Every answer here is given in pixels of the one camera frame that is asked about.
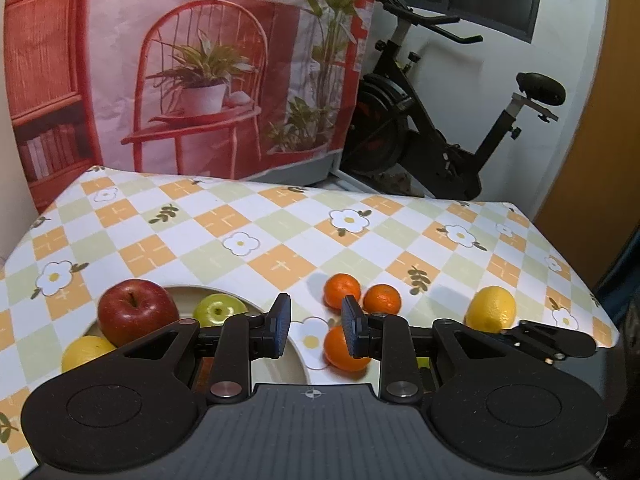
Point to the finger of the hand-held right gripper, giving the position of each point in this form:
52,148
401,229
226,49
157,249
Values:
550,340

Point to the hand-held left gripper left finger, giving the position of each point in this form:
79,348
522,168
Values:
280,330

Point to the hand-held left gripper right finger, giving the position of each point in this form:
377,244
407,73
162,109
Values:
352,332

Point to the tangerine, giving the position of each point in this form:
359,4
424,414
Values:
337,350
342,290
382,299

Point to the beige ceramic plate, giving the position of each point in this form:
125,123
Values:
270,370

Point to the green apple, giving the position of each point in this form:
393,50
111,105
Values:
217,307
424,364

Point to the yellow lemon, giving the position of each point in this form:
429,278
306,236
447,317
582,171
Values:
85,352
490,308

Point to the dark blue curtain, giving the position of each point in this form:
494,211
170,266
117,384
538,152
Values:
625,280

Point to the checkered floral tablecloth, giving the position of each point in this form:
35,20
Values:
280,225

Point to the shiny red apple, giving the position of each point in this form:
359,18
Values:
135,312

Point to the brown wooden panel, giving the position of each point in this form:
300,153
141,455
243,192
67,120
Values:
600,160

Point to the black exercise bike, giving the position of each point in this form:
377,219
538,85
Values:
430,145

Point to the printed red chair backdrop cloth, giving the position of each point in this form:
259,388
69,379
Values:
110,60

